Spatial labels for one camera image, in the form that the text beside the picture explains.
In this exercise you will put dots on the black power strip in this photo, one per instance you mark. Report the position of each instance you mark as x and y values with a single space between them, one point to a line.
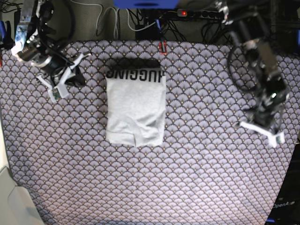
199 14

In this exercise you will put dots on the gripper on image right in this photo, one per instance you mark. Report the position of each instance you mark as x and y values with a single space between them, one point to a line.
267 106

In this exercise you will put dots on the light grey T-shirt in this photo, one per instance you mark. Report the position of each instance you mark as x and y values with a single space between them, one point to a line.
136 102

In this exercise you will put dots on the red and black clamp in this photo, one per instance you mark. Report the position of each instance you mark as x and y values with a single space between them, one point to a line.
163 47

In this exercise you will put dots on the blue clamp at left edge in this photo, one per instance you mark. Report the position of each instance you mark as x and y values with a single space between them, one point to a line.
5 31

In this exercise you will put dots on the fan-patterned purple table cloth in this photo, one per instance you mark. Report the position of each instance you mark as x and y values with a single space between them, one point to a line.
207 171

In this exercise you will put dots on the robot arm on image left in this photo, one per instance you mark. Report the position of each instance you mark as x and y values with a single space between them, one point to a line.
33 27

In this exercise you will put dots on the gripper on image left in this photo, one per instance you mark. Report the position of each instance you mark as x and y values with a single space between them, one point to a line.
38 55

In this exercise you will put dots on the grey plastic bin corner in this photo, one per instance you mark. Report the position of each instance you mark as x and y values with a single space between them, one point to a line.
16 204

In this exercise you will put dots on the blue box overhead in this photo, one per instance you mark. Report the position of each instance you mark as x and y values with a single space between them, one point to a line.
146 4

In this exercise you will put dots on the black power adapter box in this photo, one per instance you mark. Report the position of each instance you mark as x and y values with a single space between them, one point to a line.
150 33

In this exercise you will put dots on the blue clamp at top centre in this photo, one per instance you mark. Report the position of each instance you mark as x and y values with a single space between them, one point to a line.
158 25

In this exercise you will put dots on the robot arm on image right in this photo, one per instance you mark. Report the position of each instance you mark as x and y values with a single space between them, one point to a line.
249 31

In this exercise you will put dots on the black OpenArm base plate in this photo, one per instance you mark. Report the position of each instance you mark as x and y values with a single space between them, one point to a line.
286 209

